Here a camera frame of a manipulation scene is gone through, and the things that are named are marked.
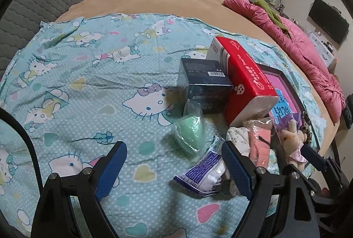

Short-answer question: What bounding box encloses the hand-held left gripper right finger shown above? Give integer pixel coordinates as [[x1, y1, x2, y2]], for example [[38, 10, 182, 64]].
[[221, 141, 320, 238]]

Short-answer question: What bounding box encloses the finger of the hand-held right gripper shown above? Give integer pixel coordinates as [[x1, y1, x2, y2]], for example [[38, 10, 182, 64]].
[[277, 141, 293, 171], [302, 144, 341, 175]]

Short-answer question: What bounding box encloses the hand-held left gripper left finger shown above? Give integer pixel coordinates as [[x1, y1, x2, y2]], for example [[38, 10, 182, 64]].
[[30, 141, 128, 238]]

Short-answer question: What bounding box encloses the teddy bear with pink dress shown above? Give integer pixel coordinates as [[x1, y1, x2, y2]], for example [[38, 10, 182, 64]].
[[277, 118, 309, 171]]

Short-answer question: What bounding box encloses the pink cloth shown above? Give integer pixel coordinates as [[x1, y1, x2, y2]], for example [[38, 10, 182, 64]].
[[243, 118, 279, 169]]

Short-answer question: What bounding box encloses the floral sock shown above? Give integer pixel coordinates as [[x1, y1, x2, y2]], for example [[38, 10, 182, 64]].
[[226, 126, 251, 157]]

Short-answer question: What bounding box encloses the leopard print cloth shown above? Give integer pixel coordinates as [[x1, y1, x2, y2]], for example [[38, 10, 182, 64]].
[[299, 111, 313, 145]]

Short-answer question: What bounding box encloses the purple and white packet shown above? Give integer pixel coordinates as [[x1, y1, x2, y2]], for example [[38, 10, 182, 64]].
[[173, 135, 231, 196]]

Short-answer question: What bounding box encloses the purple cloth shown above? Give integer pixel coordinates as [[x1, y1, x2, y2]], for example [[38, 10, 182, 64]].
[[276, 113, 302, 130]]

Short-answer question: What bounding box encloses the green sponge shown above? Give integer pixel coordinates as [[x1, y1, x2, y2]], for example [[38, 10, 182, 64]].
[[173, 99, 206, 154]]

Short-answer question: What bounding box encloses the dark shallow cardboard box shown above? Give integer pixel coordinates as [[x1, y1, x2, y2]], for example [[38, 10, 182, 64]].
[[256, 63, 320, 150]]

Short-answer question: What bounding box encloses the black bag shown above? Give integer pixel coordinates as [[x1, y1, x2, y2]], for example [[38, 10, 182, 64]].
[[341, 107, 353, 130]]

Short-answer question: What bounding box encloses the blue cartoon cat printed blanket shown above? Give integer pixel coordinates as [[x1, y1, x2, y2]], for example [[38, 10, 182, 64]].
[[0, 13, 327, 238]]

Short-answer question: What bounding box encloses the red tissue pack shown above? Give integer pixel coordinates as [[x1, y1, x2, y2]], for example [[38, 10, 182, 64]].
[[206, 36, 280, 128]]

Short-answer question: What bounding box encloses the dark blue box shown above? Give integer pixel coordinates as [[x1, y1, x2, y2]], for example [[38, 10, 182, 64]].
[[176, 58, 234, 117]]

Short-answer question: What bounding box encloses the white drawer cabinet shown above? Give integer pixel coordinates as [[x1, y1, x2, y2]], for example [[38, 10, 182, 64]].
[[307, 31, 335, 73]]

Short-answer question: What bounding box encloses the pink quilt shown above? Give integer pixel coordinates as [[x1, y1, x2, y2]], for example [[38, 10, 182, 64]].
[[223, 0, 346, 124]]

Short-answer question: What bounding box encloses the green garment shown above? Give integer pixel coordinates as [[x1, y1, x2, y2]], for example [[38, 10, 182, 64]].
[[254, 0, 290, 35]]

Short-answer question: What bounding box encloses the black cable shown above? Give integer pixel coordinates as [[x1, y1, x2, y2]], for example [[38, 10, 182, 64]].
[[0, 109, 45, 180]]

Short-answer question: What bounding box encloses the black wall television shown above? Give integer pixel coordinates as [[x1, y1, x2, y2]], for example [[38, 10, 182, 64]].
[[308, 0, 350, 46]]

